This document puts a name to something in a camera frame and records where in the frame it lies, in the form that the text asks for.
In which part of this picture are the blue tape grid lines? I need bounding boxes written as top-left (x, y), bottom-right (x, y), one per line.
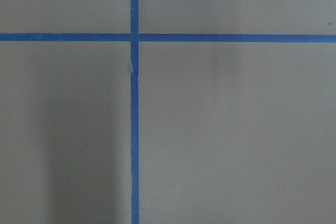
top-left (1, 0), bottom-right (335, 223)

